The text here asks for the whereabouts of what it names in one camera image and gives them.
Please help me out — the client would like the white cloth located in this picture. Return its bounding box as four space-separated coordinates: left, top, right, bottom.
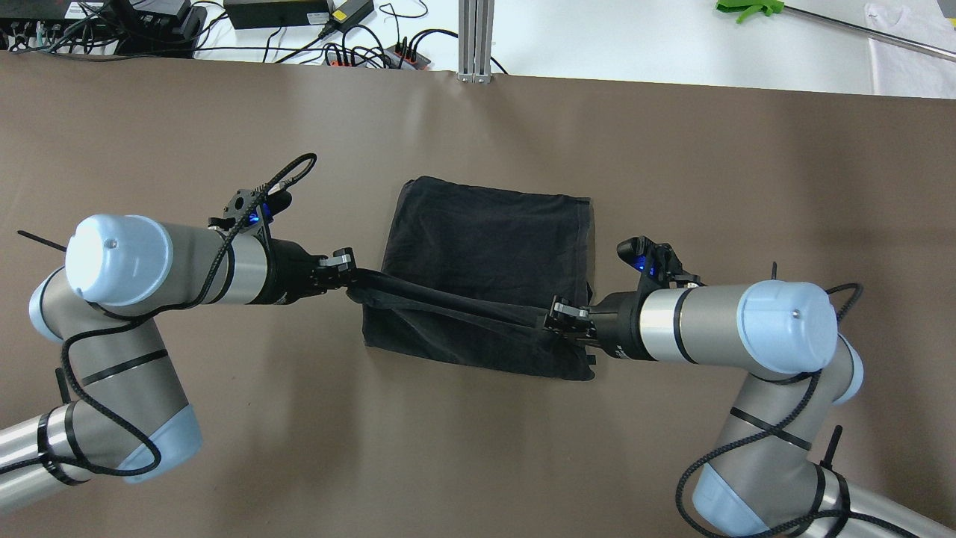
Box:
865 3 956 99

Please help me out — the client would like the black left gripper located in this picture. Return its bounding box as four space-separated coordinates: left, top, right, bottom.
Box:
265 239 356 304

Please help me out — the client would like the aluminium frame post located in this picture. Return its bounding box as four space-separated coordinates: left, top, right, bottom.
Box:
456 0 495 83

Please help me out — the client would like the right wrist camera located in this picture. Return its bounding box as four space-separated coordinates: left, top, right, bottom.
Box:
617 236 704 293

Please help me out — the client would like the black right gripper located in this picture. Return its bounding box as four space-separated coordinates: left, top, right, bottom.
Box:
543 291 645 360

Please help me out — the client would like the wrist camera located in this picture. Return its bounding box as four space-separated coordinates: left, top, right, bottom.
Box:
617 236 704 293
206 188 293 234

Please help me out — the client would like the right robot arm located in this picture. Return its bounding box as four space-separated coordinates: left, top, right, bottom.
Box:
544 279 954 537

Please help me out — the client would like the black mini computer box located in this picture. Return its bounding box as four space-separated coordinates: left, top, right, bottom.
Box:
0 0 207 58

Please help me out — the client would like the green clamp tool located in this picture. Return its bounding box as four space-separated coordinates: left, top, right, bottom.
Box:
715 0 786 24

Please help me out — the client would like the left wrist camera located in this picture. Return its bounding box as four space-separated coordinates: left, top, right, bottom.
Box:
206 188 293 234

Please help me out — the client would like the black printed t-shirt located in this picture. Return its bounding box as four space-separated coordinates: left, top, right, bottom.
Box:
346 176 594 381

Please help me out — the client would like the black power adapter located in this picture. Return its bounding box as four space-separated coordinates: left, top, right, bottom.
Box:
223 1 332 30

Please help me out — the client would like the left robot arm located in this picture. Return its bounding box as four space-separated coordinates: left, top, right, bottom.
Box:
2 214 356 514

